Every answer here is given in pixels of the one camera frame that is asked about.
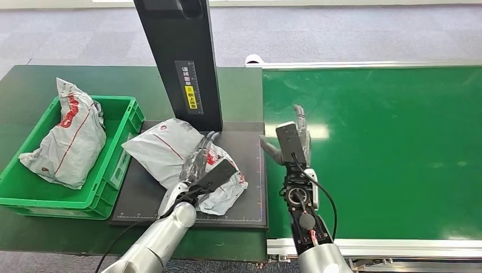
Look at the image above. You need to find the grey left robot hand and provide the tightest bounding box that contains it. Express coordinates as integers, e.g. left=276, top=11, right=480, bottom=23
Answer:
left=157, top=130, right=222, bottom=217

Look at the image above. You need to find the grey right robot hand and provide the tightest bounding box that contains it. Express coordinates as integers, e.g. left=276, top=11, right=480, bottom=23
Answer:
left=259, top=104, right=335, bottom=256

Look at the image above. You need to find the grey poly mailer package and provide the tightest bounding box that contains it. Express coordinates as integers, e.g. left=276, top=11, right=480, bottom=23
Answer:
left=18, top=77, right=107, bottom=191
left=121, top=118, right=250, bottom=217

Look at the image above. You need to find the black inbound scanner machine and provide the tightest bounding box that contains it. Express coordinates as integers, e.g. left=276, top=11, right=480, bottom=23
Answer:
left=110, top=0, right=269, bottom=230

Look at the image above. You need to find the green conveyor belt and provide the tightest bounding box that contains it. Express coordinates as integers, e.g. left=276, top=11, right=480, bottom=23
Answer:
left=262, top=66, right=482, bottom=241

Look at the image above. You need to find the yellow black label sticker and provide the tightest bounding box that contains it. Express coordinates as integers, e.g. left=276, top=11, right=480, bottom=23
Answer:
left=174, top=60, right=205, bottom=115

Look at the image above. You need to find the green plastic crate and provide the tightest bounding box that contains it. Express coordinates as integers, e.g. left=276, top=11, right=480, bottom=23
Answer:
left=0, top=95, right=147, bottom=221

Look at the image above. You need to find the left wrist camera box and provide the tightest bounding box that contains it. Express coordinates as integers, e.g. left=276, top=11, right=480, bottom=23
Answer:
left=188, top=158, right=238, bottom=193

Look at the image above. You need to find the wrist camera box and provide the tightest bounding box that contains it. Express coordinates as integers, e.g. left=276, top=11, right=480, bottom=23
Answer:
left=275, top=121, right=308, bottom=167
left=188, top=158, right=238, bottom=193

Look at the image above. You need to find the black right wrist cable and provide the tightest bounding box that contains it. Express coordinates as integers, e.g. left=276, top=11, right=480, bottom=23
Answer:
left=290, top=152, right=339, bottom=242

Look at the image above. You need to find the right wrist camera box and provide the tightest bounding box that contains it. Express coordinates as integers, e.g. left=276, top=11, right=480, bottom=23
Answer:
left=275, top=121, right=308, bottom=167

